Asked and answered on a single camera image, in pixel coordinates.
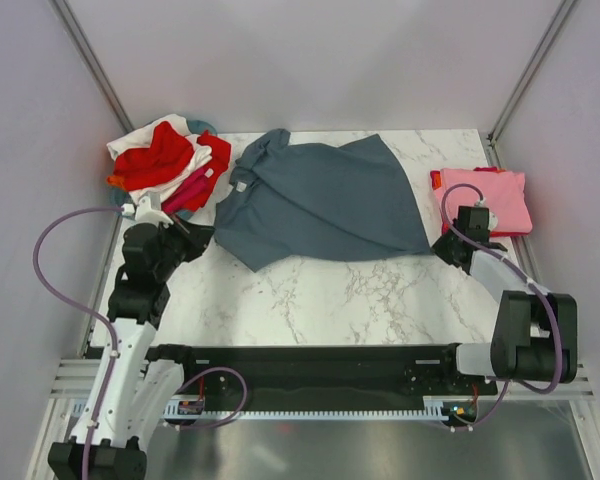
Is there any white slotted cable duct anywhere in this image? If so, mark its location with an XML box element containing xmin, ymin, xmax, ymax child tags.
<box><xmin>162</xmin><ymin>396</ymin><xmax>479</xmax><ymax>422</ymax></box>

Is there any teal laundry basket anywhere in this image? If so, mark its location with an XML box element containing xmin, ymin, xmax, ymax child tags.
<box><xmin>108</xmin><ymin>118</ymin><xmax>216</xmax><ymax>224</ymax></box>

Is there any grey-blue t shirt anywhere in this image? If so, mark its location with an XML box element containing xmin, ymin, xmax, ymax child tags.
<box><xmin>214</xmin><ymin>129</ymin><xmax>430</xmax><ymax>272</ymax></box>

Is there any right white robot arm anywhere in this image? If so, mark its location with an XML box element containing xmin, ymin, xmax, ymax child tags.
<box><xmin>432</xmin><ymin>206</ymin><xmax>578</xmax><ymax>394</ymax></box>

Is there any aluminium rail profile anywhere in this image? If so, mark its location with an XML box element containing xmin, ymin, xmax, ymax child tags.
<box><xmin>52</xmin><ymin>357</ymin><xmax>595</xmax><ymax>400</ymax></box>

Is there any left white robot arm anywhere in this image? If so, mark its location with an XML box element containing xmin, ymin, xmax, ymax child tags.
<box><xmin>48</xmin><ymin>223</ymin><xmax>214</xmax><ymax>479</ymax></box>

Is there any magenta t shirt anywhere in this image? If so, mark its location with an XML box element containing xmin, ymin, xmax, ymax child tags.
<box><xmin>162</xmin><ymin>167</ymin><xmax>215</xmax><ymax>214</ymax></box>

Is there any aluminium frame post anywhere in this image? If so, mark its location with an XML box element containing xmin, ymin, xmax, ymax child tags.
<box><xmin>486</xmin><ymin>0</ymin><xmax>580</xmax><ymax>149</ymax></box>
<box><xmin>49</xmin><ymin>0</ymin><xmax>133</xmax><ymax>133</ymax></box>

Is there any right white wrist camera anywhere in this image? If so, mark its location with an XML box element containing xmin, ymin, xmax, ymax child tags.
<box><xmin>474</xmin><ymin>198</ymin><xmax>498</xmax><ymax>236</ymax></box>

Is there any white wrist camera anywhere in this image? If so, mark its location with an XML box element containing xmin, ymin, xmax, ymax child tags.
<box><xmin>474</xmin><ymin>198</ymin><xmax>498</xmax><ymax>236</ymax></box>
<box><xmin>122</xmin><ymin>193</ymin><xmax>173</xmax><ymax>227</ymax></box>

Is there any left aluminium frame post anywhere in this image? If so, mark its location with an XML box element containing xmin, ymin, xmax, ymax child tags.
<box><xmin>49</xmin><ymin>0</ymin><xmax>133</xmax><ymax>133</ymax></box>

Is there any white t shirt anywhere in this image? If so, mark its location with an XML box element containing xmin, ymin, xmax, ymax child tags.
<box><xmin>105</xmin><ymin>114</ymin><xmax>214</xmax><ymax>206</ymax></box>

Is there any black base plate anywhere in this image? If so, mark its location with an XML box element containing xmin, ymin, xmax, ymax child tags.
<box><xmin>146</xmin><ymin>344</ymin><xmax>497</xmax><ymax>411</ymax></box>

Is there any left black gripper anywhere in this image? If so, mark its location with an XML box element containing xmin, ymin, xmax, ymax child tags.
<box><xmin>154</xmin><ymin>212</ymin><xmax>215</xmax><ymax>280</ymax></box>

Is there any right aluminium frame post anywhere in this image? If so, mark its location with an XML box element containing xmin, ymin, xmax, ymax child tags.
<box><xmin>486</xmin><ymin>0</ymin><xmax>580</xmax><ymax>149</ymax></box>

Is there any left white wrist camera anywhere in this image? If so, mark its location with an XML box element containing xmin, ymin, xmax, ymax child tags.
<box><xmin>122</xmin><ymin>193</ymin><xmax>173</xmax><ymax>227</ymax></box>

